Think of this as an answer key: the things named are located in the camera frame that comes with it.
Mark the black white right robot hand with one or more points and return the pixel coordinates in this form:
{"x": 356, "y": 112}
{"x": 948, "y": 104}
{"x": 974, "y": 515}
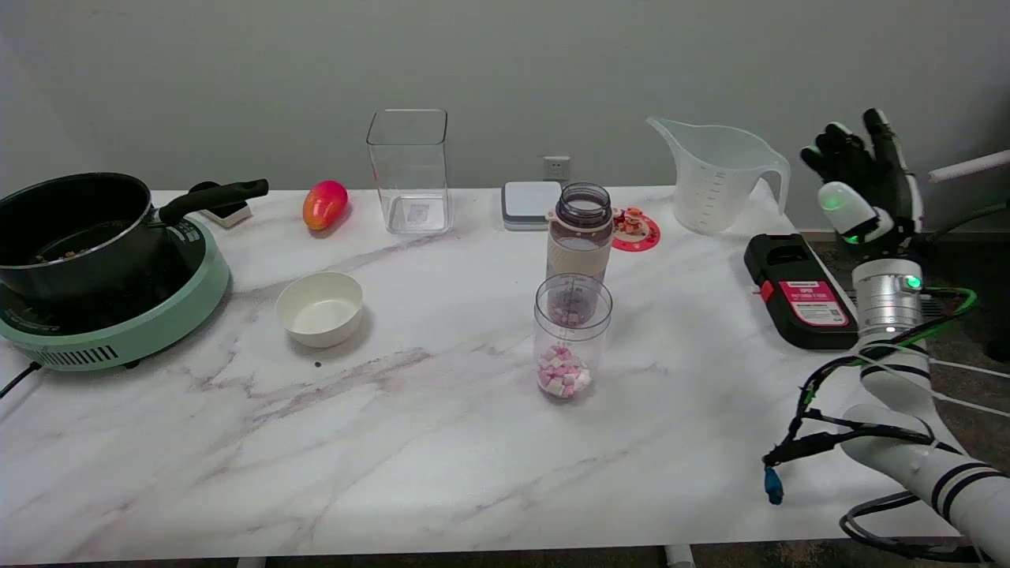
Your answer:
{"x": 888, "y": 197}

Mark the small clear measuring cup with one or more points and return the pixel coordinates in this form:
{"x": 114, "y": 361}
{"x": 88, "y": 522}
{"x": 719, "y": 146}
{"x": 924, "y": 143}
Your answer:
{"x": 573, "y": 347}

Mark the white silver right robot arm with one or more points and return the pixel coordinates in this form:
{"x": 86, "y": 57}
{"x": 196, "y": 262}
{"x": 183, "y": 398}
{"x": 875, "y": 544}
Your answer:
{"x": 888, "y": 304}

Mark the large translucent measuring jug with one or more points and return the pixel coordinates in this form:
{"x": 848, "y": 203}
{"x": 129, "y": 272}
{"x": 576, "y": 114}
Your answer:
{"x": 714, "y": 189}

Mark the grey curved chair leg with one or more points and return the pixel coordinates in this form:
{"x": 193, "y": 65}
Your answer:
{"x": 966, "y": 217}

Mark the white tube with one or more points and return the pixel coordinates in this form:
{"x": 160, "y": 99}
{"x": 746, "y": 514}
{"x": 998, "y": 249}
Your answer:
{"x": 970, "y": 166}

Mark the black case with red label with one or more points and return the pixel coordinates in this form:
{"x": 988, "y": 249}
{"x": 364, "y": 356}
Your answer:
{"x": 797, "y": 304}

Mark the red round coaster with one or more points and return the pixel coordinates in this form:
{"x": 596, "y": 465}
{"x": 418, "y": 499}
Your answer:
{"x": 643, "y": 239}

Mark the small orange figurine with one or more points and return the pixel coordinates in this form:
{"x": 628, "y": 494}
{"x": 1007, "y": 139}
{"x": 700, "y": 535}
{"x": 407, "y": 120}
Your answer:
{"x": 631, "y": 221}

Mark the clear bottle with beige sleeve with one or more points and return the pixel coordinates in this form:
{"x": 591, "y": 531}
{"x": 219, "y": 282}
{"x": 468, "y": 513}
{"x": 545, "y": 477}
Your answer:
{"x": 580, "y": 244}

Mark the white grey kitchen scale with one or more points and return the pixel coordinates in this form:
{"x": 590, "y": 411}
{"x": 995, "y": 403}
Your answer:
{"x": 530, "y": 203}

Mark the pink white marshmallow pieces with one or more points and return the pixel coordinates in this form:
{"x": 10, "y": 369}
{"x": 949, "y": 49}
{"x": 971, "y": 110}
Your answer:
{"x": 564, "y": 375}

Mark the clear square plastic container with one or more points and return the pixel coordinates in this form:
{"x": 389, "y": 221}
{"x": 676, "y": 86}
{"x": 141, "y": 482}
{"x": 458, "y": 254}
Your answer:
{"x": 410, "y": 181}

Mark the red orange toy mango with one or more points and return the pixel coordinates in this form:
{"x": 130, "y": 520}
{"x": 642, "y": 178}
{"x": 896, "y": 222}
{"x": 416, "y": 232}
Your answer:
{"x": 323, "y": 205}

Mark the white round bowl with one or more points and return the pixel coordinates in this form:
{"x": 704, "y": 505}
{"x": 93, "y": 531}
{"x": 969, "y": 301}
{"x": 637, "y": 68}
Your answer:
{"x": 319, "y": 315}

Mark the small black white device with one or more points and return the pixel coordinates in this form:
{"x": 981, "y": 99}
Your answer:
{"x": 230, "y": 214}

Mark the green induction cooker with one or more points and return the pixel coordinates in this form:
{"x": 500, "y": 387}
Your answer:
{"x": 158, "y": 323}

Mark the white wall socket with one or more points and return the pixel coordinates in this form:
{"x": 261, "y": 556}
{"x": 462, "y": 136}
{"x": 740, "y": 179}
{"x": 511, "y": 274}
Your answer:
{"x": 556, "y": 167}

